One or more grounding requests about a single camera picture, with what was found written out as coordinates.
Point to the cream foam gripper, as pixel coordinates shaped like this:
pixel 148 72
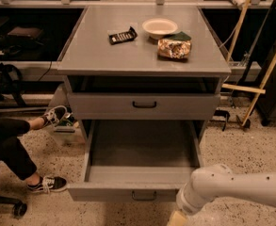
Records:
pixel 184 203

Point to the grey drawer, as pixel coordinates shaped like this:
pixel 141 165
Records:
pixel 137 106
pixel 137 161

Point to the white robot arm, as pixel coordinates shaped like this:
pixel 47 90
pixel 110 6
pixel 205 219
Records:
pixel 208 183

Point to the grey top drawer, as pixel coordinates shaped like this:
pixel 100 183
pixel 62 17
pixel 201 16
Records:
pixel 137 106

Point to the grey drawer cabinet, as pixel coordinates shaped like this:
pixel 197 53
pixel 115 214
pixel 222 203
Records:
pixel 92 65

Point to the black sneaker left foot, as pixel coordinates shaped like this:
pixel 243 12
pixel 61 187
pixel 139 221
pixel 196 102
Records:
pixel 48 184

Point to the black sneaker foot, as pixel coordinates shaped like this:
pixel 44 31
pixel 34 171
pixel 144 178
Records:
pixel 54 115
pixel 48 184

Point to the clear plastic storage box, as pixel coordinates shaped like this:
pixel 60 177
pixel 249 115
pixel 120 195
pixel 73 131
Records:
pixel 68 131

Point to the black sneaker right foot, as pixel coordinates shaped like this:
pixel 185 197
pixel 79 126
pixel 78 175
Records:
pixel 54 115

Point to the black office chair base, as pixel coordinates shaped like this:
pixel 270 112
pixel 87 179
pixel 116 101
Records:
pixel 19 207

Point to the gold green chip bag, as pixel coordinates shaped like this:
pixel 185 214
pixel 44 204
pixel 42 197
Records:
pixel 175 46

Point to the person legs black trousers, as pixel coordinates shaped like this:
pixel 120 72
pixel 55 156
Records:
pixel 13 153

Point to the white paper bowl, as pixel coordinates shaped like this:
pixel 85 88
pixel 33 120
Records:
pixel 158 28

